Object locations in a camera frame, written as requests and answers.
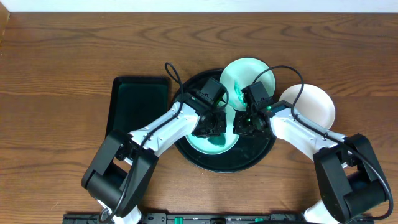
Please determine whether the white plate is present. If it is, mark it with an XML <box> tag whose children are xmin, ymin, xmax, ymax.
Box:
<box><xmin>295</xmin><ymin>84</ymin><xmax>336</xmax><ymax>129</ymax></box>

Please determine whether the green sponge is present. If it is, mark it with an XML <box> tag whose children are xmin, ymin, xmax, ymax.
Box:
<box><xmin>208</xmin><ymin>133</ymin><xmax>226</xmax><ymax>147</ymax></box>

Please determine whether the rectangular black tray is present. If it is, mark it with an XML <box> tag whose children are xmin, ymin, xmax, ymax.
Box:
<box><xmin>105</xmin><ymin>76</ymin><xmax>170</xmax><ymax>135</ymax></box>

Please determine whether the mint green plate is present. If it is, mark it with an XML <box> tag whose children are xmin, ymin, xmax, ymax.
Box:
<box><xmin>220</xmin><ymin>58</ymin><xmax>269</xmax><ymax>111</ymax></box>
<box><xmin>186</xmin><ymin>105</ymin><xmax>239</xmax><ymax>155</ymax></box>

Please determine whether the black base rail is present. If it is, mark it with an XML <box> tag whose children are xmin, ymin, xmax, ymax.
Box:
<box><xmin>62</xmin><ymin>212</ymin><xmax>375</xmax><ymax>224</ymax></box>

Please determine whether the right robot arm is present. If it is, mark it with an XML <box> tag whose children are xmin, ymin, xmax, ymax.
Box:
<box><xmin>233</xmin><ymin>101</ymin><xmax>394</xmax><ymax>223</ymax></box>

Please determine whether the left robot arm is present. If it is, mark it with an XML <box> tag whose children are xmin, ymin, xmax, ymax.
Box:
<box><xmin>81</xmin><ymin>92</ymin><xmax>226</xmax><ymax>223</ymax></box>

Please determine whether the round black tray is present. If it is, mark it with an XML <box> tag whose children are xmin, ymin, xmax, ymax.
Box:
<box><xmin>170</xmin><ymin>68</ymin><xmax>277</xmax><ymax>174</ymax></box>

